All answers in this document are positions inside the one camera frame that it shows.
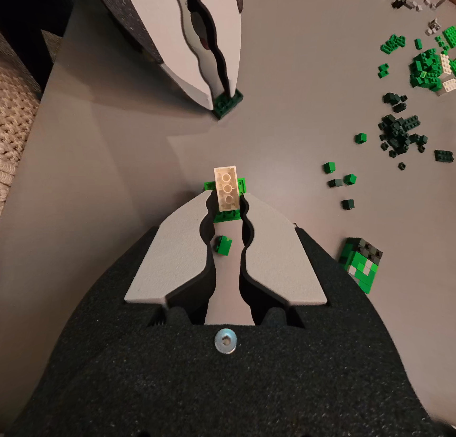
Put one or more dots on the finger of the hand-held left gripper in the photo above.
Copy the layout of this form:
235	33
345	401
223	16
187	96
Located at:
224	23
167	34

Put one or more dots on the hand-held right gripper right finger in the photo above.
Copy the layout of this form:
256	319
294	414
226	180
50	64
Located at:
281	262

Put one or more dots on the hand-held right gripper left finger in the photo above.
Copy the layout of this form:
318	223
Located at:
171	259

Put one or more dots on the small bright green lego brick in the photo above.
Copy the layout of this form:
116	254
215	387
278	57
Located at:
223	245

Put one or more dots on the bright green lego plate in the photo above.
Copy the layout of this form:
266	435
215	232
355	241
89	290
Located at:
226	217

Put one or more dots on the dark green lego brick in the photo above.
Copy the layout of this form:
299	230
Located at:
229	105

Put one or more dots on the white lego brick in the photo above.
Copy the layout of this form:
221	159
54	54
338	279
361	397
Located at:
445	64
449	85
227	187

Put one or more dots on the green lego block model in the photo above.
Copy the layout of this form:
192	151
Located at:
359	266

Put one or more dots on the dark green lego cube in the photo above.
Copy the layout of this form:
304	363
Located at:
347	204

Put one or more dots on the grey-green lego cube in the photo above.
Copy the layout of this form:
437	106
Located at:
335	183

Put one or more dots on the bright green lego cube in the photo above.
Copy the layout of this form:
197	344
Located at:
350	179
360	138
329	167

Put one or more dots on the dark green lego plate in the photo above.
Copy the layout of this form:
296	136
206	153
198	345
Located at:
443	156

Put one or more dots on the pile of dark green pieces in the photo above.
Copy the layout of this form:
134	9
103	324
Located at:
400	130

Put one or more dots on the pile of black grey pieces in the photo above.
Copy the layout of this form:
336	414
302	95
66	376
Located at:
402	0

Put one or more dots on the pile of bright green pieces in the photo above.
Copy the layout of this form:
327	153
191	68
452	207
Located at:
424	70

